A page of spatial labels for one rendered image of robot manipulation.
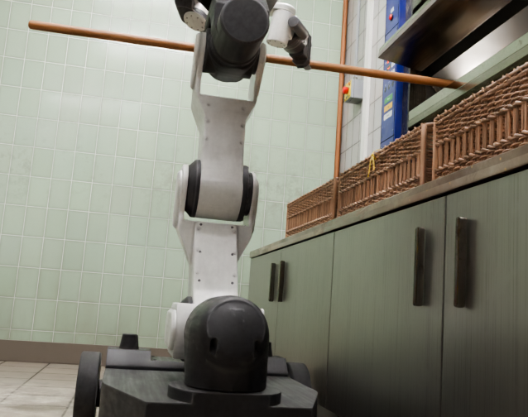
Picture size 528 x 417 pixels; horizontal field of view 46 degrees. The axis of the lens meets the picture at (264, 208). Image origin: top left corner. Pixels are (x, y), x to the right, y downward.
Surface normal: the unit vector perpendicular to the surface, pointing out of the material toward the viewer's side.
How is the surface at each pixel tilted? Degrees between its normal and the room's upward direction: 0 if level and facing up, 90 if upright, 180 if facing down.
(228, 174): 70
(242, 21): 90
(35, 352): 90
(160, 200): 90
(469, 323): 90
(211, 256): 64
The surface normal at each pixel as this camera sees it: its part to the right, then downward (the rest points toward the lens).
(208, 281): 0.22, -0.55
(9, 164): 0.20, -0.14
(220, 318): 0.02, -0.50
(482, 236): -0.98, -0.10
